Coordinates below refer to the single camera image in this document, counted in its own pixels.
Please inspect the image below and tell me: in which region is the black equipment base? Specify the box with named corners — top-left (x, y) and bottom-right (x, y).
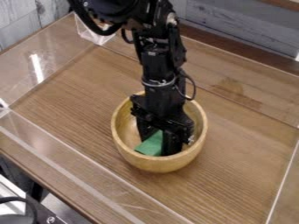
top-left (23, 203), bottom-right (67, 224)

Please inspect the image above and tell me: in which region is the clear acrylic corner bracket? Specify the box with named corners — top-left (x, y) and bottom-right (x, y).
top-left (74, 16), bottom-right (115, 46)

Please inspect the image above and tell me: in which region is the clear acrylic tray wall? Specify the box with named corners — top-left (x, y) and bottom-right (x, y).
top-left (0, 17), bottom-right (299, 224)

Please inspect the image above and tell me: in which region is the green rectangular block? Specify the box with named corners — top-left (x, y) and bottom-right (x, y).
top-left (134, 130), bottom-right (162, 157)

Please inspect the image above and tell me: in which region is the brown wooden bowl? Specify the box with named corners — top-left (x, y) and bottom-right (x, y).
top-left (110, 98), bottom-right (208, 173)

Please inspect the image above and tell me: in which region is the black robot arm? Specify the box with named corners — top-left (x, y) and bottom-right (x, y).
top-left (66, 0), bottom-right (194, 156)

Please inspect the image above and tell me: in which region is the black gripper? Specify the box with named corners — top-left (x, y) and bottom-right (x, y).
top-left (129, 80), bottom-right (194, 156)

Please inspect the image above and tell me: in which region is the black cable lower left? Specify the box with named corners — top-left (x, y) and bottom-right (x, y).
top-left (0, 195), bottom-right (41, 224)

